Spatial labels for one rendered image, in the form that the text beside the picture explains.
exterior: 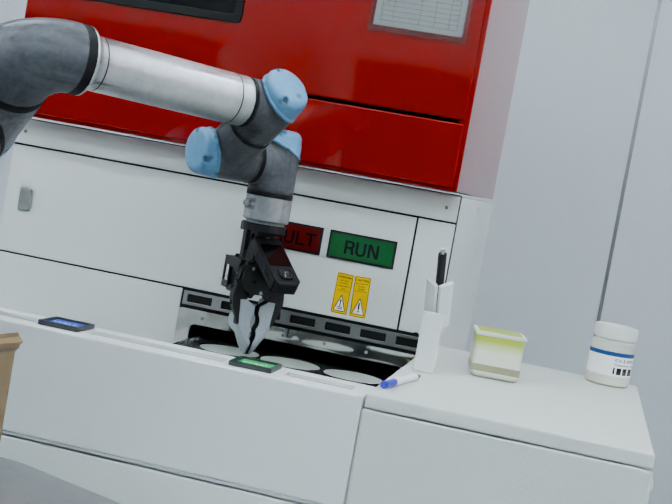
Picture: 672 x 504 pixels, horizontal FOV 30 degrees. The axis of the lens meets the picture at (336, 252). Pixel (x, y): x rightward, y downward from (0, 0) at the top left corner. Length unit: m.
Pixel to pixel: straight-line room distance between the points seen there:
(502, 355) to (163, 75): 0.63
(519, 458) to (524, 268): 2.12
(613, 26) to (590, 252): 0.63
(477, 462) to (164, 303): 0.88
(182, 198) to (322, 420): 0.79
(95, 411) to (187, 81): 0.48
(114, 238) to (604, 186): 1.72
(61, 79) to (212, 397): 0.46
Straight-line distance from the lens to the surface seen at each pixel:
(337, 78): 2.12
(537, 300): 3.60
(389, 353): 2.14
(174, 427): 1.59
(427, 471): 1.53
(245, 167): 1.95
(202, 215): 2.21
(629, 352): 2.04
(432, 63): 2.09
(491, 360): 1.84
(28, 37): 1.68
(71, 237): 2.30
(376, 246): 2.14
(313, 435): 1.54
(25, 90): 1.68
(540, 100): 3.61
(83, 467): 1.64
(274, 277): 1.94
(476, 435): 1.51
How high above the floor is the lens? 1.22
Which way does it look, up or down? 3 degrees down
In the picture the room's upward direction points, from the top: 10 degrees clockwise
